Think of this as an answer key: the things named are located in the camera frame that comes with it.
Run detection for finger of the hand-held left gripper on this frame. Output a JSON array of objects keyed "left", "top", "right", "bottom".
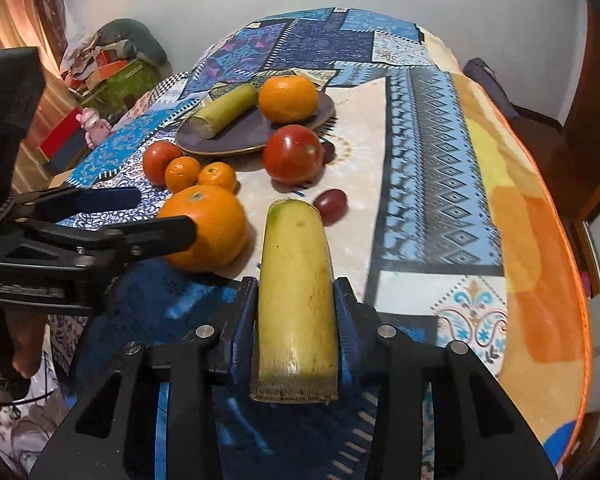
[
  {"left": 12, "top": 186, "right": 142, "bottom": 224},
  {"left": 97, "top": 214, "right": 199, "bottom": 272}
]

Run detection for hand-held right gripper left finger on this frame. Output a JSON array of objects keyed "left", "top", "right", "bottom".
[{"left": 27, "top": 276, "right": 258, "bottom": 480}]

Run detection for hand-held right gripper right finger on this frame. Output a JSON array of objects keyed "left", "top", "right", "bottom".
[{"left": 332, "top": 276, "right": 558, "bottom": 480}]

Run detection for yellow-green banana piece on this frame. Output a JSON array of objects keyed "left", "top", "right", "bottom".
[{"left": 250, "top": 199, "right": 340, "bottom": 405}]

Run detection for large orange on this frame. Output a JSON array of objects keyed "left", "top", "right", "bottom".
[{"left": 156, "top": 185, "right": 248, "bottom": 273}]

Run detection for purple plate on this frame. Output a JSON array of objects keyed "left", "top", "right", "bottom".
[{"left": 175, "top": 89, "right": 337, "bottom": 157}]

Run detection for person's left hand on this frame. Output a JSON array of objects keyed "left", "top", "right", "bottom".
[{"left": 10, "top": 310, "right": 48, "bottom": 380}]

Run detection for small mandarin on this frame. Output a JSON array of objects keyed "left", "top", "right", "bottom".
[
  {"left": 197, "top": 161, "right": 238, "bottom": 195},
  {"left": 165, "top": 156, "right": 202, "bottom": 194}
]

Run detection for small red tomato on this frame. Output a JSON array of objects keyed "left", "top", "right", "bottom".
[{"left": 142, "top": 141, "right": 183, "bottom": 187}]

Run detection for pink toy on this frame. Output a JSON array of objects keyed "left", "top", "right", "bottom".
[{"left": 77, "top": 107, "right": 113, "bottom": 148}]

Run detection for red box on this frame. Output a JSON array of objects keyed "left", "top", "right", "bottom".
[{"left": 36, "top": 109, "right": 88, "bottom": 171}]

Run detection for green banana piece on plate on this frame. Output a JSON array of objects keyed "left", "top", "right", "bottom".
[{"left": 189, "top": 84, "right": 259, "bottom": 140}]

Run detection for large red tomato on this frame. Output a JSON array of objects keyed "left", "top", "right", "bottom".
[{"left": 263, "top": 124, "right": 325, "bottom": 185}]

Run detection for grey cushion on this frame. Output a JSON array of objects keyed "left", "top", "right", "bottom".
[{"left": 95, "top": 19, "right": 168, "bottom": 66}]

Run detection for blue patchwork blanket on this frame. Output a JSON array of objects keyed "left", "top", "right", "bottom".
[{"left": 45, "top": 7, "right": 511, "bottom": 480}]

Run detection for medium orange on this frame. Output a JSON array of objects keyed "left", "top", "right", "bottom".
[{"left": 258, "top": 75, "right": 320, "bottom": 125}]

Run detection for orange fleece blanket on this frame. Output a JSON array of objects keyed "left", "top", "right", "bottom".
[{"left": 420, "top": 27, "right": 593, "bottom": 466}]

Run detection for orange curtain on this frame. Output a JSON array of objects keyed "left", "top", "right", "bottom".
[{"left": 0, "top": 0, "right": 71, "bottom": 76}]

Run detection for wooden chair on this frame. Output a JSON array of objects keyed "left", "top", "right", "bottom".
[{"left": 462, "top": 5, "right": 600, "bottom": 281}]

